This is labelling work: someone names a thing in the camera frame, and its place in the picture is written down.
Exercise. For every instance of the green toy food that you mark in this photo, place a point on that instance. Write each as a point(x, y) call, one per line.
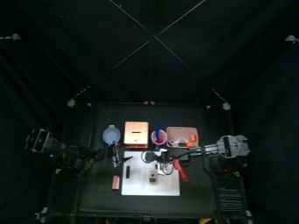
point(182, 144)

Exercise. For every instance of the red plastic cup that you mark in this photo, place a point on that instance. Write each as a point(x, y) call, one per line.
point(159, 139)

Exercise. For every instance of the blue utensil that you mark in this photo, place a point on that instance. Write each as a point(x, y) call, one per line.
point(158, 129)

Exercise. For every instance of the white cutting board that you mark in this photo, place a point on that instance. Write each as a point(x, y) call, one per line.
point(145, 186)

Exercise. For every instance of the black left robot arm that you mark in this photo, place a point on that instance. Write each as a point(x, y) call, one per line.
point(66, 151)

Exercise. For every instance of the black marker pen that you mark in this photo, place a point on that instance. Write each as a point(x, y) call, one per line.
point(127, 171)

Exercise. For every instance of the toy sushi slice green centre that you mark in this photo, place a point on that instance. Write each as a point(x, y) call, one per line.
point(154, 180)

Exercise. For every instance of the clear tray with red items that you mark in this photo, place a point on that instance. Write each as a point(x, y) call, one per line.
point(181, 131)

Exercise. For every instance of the orange toy food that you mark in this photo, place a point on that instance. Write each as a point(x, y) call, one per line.
point(193, 137)

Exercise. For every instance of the white text label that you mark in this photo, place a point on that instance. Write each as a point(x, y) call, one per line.
point(230, 201)

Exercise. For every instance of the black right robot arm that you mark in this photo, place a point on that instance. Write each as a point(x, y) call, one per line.
point(230, 147)

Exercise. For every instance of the wooden box red front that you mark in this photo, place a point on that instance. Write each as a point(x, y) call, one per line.
point(137, 132)

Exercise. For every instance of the grey-blue bowl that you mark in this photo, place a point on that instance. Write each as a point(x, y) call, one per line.
point(111, 135)

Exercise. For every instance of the pink block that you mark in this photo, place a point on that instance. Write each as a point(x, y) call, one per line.
point(115, 182)

